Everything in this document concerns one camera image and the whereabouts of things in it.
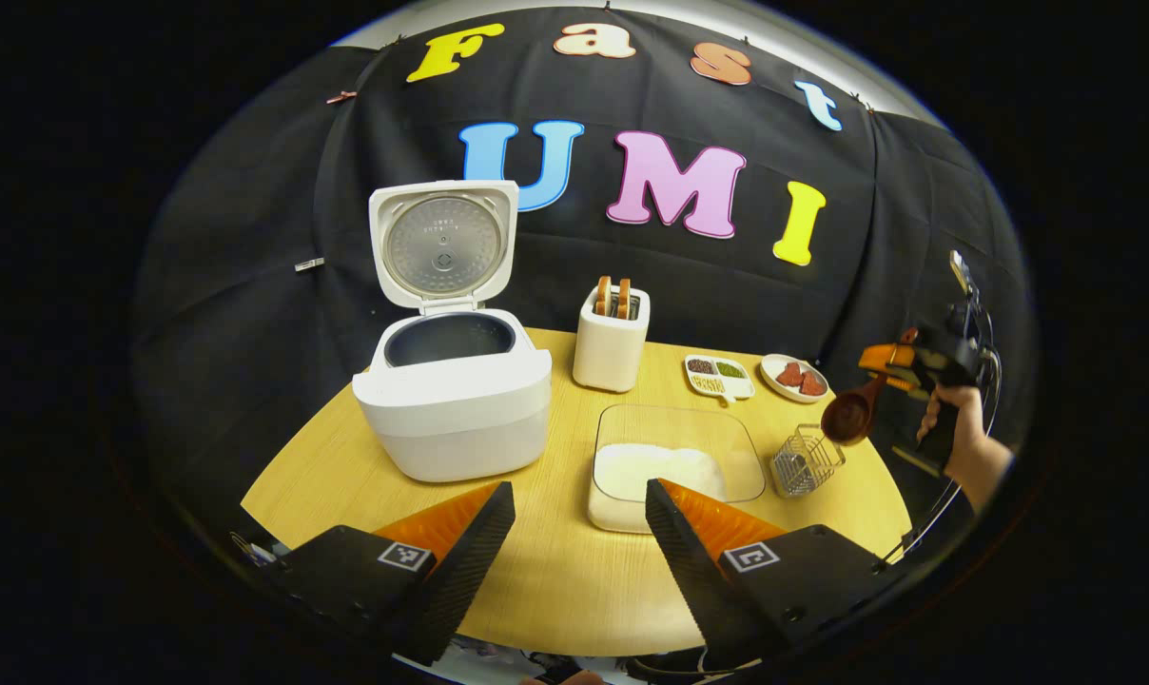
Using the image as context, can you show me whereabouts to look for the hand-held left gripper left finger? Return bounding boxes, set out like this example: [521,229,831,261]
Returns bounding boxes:
[265,480,516,667]

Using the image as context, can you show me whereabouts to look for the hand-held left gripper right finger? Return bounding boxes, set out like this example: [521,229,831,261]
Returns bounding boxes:
[645,479,908,669]

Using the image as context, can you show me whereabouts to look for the brown wooden spoon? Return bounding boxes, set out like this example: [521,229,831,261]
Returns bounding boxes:
[820,328,920,445]

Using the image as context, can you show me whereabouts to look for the white rice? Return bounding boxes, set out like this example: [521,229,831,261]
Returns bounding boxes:
[594,442,728,505]

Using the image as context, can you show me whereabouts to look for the wire chopstick holder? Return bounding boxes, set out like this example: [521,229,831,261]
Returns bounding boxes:
[770,423,847,499]

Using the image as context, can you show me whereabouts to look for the white rice cooker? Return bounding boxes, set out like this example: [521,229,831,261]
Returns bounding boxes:
[352,180,554,483]

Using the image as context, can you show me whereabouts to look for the clear rice container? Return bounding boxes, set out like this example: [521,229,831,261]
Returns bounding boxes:
[587,404,768,534]

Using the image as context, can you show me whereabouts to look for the white round plate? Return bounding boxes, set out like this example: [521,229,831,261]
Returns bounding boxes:
[760,354,830,404]

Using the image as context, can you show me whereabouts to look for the white divided dish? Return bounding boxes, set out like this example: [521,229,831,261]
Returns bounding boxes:
[684,354,756,405]

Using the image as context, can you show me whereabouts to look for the white toaster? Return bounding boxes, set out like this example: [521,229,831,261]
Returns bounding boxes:
[573,283,652,394]

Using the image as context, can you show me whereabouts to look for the black backdrop cloth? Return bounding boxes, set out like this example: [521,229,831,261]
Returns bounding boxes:
[132,5,1037,515]

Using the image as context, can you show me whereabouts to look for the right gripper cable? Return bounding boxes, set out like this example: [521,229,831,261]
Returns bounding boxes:
[884,314,1003,562]

